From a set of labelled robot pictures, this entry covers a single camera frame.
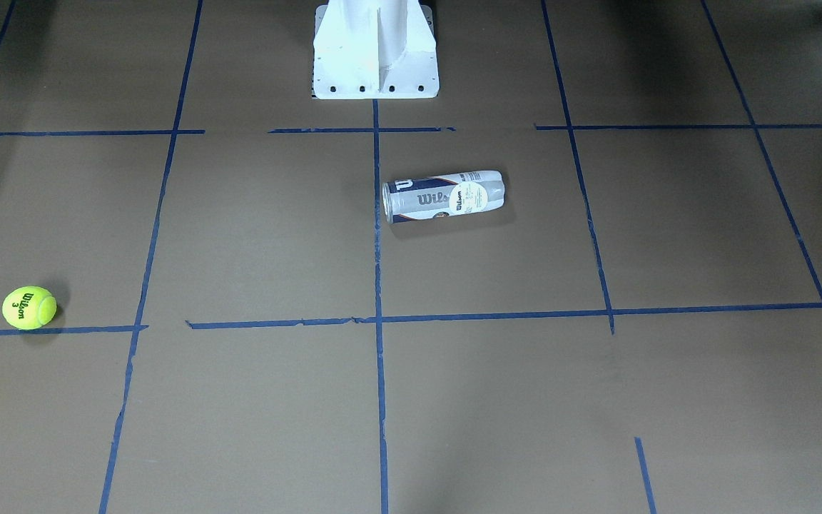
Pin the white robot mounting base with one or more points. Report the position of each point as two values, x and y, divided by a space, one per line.
375 50

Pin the clear Wilson tennis ball can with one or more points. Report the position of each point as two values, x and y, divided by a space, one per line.
451 195

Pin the yellow Wilson tennis ball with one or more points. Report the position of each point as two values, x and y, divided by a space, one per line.
29 307

